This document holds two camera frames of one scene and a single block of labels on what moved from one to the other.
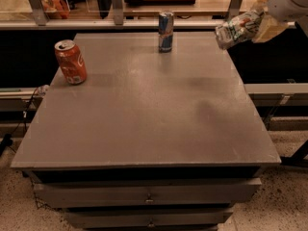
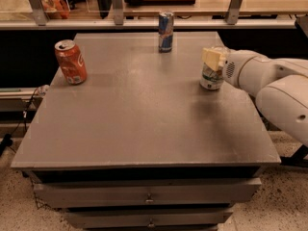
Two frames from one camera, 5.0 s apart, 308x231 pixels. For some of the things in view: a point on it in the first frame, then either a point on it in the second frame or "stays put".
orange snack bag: [55, 7] stays put
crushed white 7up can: [241, 27] to [210, 79]
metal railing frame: [116, 22] stays put
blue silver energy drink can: [166, 31] stays put
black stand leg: [297, 159] stays put
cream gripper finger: [269, 29] to [214, 57]
